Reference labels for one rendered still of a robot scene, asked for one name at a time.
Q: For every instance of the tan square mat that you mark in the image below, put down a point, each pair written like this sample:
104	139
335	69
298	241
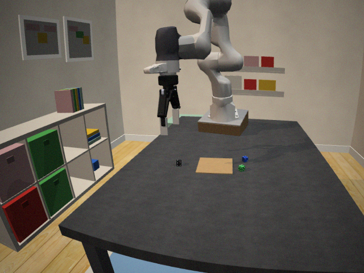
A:
215	166

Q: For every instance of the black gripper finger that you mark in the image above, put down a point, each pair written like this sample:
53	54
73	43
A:
163	109
176	106

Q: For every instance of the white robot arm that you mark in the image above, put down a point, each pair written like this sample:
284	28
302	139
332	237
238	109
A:
170	49

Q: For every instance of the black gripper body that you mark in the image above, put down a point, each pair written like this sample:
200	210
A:
168	82

